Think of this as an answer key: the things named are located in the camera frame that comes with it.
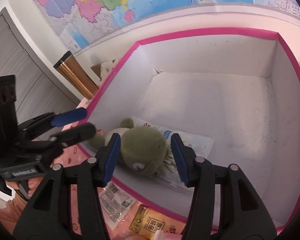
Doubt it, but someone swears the person's left hand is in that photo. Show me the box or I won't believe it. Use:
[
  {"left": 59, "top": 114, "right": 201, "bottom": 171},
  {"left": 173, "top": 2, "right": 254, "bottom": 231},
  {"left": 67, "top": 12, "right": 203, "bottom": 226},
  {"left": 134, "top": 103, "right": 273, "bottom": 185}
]
[{"left": 6, "top": 175, "right": 44, "bottom": 198}]

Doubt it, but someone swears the white wet wipes pack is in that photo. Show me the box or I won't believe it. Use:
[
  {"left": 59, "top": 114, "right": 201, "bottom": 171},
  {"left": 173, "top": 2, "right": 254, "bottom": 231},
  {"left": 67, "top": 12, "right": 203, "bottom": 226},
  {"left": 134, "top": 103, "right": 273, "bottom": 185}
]
[{"left": 98, "top": 181, "right": 136, "bottom": 230}]

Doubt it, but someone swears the grey wooden door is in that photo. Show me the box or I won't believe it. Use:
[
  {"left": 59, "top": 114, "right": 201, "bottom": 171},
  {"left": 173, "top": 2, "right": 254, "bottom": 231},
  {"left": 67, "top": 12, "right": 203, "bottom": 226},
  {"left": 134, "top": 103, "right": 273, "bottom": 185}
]
[{"left": 0, "top": 8, "right": 79, "bottom": 124}]

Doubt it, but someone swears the copper thermos tumbler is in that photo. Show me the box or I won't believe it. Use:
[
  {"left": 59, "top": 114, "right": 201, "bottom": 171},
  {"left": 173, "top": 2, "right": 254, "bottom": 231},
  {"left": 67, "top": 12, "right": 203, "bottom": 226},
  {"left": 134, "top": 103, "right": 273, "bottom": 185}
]
[{"left": 53, "top": 51, "right": 98, "bottom": 100}]

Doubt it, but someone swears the pink sleeved left forearm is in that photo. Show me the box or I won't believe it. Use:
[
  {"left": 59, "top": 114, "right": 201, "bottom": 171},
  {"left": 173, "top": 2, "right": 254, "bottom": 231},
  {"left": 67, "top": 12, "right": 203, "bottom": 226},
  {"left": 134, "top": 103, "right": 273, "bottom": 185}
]
[{"left": 0, "top": 194, "right": 27, "bottom": 235}]

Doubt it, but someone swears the yellow tissue pack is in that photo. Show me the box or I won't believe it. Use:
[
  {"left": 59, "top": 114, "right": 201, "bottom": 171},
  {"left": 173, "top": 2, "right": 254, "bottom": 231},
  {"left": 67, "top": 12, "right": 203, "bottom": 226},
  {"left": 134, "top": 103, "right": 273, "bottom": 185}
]
[{"left": 129, "top": 204, "right": 185, "bottom": 239}]

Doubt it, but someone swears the pink cardboard box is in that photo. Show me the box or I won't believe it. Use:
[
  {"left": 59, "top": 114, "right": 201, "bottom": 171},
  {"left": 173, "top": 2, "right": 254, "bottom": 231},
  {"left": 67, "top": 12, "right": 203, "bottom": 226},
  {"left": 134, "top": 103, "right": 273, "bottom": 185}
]
[{"left": 86, "top": 27, "right": 300, "bottom": 230}]

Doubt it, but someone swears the brown wooden headboard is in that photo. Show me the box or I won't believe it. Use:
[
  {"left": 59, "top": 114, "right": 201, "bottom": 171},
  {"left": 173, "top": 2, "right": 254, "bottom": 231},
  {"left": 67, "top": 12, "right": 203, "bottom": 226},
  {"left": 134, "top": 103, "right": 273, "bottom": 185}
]
[{"left": 91, "top": 64, "right": 105, "bottom": 81}]

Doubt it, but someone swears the green frog plush toy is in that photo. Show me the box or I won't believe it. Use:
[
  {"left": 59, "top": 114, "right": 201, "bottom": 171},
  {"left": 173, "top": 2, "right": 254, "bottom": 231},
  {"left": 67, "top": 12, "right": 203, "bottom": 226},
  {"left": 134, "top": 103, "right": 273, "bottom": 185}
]
[{"left": 85, "top": 118, "right": 171, "bottom": 176}]

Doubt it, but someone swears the pink patterned blanket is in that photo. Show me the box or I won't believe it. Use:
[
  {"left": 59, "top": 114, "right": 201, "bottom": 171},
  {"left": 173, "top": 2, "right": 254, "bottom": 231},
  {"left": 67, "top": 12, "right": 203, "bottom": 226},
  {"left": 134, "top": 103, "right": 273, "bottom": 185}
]
[{"left": 61, "top": 97, "right": 191, "bottom": 240}]

